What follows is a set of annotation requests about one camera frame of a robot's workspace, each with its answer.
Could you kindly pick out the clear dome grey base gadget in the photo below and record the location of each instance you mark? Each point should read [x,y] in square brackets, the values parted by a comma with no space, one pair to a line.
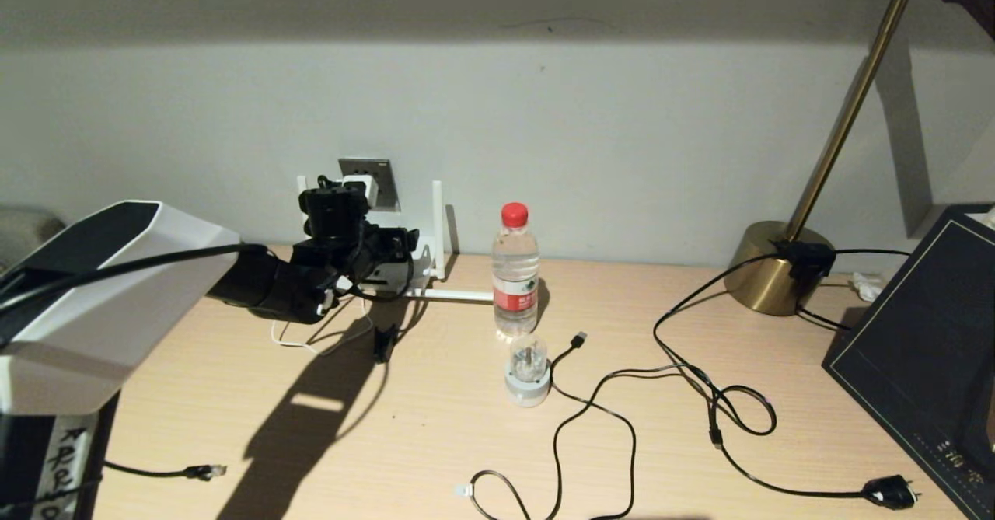
[528,384]

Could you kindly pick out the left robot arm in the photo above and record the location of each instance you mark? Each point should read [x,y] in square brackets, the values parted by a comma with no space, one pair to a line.
[116,310]

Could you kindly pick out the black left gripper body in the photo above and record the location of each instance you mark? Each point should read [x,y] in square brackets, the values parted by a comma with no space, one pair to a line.
[330,217]

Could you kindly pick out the small black clip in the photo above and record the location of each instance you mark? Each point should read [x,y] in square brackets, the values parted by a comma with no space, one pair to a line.
[385,345]

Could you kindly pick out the grey cushion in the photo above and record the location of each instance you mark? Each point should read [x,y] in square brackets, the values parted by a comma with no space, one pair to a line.
[23,228]

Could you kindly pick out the black box on lamp base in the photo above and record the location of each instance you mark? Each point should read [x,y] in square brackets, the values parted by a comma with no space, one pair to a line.
[804,260]

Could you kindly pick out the grey wall socket plate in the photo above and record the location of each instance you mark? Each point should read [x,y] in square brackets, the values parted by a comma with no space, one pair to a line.
[386,182]

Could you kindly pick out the crumpled white tissue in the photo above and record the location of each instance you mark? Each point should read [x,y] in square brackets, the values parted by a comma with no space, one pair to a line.
[864,287]

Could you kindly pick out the white power adapter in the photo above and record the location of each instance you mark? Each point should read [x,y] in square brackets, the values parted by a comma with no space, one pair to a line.
[367,193]

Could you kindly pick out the white router with antennas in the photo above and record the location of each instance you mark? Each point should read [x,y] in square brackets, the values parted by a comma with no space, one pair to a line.
[438,228]

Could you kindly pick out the red capped water bottle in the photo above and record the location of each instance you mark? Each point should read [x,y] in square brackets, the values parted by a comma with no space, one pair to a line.
[515,271]

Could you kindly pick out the gold desk lamp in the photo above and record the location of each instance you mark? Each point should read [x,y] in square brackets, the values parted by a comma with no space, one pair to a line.
[766,279]

